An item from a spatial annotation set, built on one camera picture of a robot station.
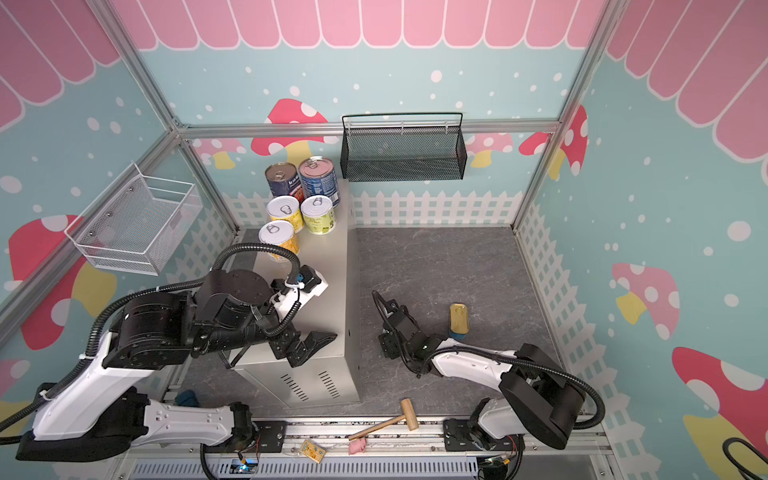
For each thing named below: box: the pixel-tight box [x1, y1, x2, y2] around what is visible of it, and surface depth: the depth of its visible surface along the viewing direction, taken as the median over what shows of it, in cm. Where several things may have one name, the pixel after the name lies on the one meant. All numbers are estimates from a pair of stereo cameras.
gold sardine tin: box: [449, 303, 470, 340], surface depth 94 cm
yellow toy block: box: [299, 439, 326, 464], surface depth 73 cm
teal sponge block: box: [175, 390, 199, 407], surface depth 81 cm
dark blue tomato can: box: [265, 162, 305, 202], surface depth 72 cm
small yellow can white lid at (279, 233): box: [258, 220, 300, 263], surface depth 66 cm
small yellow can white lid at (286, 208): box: [266, 195, 305, 233], surface depth 71 cm
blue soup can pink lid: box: [298, 156, 340, 209], surface depth 73 cm
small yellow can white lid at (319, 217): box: [301, 194, 336, 235], surface depth 71 cm
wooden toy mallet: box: [348, 398, 419, 441], surface depth 78 cm
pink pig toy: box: [348, 438, 367, 455], surface depth 73 cm
